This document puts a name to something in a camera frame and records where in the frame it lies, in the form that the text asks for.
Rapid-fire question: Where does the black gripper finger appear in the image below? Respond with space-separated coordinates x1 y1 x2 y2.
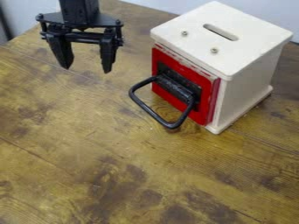
100 30 116 74
45 34 73 69

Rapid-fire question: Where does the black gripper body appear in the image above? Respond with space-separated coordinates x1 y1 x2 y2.
36 0 124 46

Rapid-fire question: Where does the black metal drawer handle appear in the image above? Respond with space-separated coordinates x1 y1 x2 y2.
128 61 203 130

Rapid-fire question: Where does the red wooden drawer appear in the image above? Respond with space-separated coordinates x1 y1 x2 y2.
152 44 220 126

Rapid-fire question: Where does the white wooden box cabinet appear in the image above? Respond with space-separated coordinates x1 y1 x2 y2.
151 1 292 134

